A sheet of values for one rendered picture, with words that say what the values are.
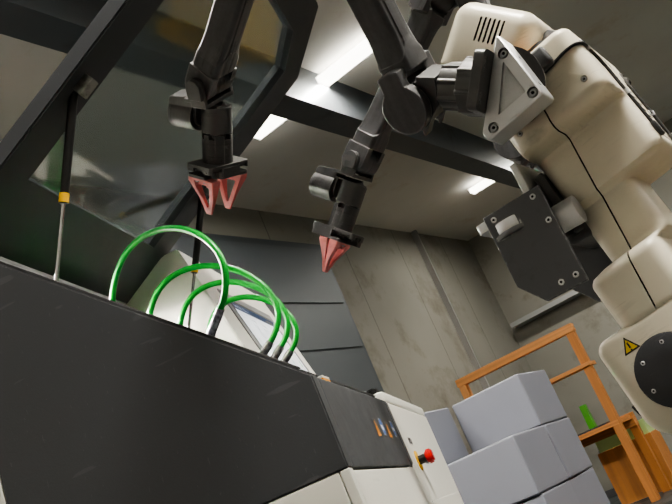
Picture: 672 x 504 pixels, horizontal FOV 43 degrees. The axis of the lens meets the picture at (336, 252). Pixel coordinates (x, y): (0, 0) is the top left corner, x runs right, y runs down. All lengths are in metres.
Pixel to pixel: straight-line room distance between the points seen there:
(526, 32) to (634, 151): 0.25
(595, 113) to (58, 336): 0.98
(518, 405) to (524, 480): 0.45
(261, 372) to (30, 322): 0.45
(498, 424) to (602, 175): 2.44
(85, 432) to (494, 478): 2.06
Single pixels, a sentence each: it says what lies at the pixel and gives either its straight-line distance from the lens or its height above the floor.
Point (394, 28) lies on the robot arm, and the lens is 1.29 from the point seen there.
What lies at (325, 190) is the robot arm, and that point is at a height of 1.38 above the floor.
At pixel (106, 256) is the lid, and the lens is 2.14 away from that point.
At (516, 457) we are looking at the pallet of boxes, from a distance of 3.28.
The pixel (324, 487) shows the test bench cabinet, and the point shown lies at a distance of 1.39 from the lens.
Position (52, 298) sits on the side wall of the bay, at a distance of 1.62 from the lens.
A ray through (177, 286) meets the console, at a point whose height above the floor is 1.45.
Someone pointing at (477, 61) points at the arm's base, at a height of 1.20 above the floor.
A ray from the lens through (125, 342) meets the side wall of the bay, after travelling 1.53.
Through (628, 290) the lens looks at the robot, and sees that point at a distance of 1.27.
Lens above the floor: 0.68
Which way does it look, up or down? 18 degrees up
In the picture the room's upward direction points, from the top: 23 degrees counter-clockwise
